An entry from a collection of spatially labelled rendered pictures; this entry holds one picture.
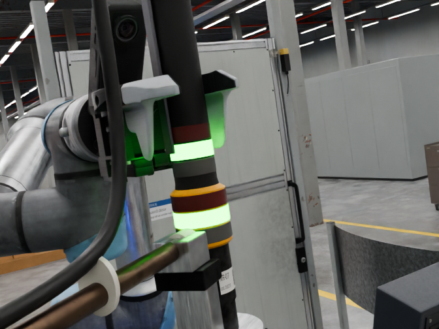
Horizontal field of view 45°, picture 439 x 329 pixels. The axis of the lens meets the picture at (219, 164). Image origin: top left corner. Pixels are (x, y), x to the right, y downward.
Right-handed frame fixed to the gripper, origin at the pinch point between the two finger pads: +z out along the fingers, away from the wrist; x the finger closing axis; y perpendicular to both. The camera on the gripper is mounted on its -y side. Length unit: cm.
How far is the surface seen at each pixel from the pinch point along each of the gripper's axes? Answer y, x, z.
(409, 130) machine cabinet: 75, -772, -618
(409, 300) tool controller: 43, -59, -35
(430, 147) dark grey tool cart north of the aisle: 81, -574, -425
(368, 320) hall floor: 167, -256, -250
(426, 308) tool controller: 44, -59, -32
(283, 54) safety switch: -24, -152, -178
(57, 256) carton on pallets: 163, -150, -741
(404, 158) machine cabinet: 126, -766, -631
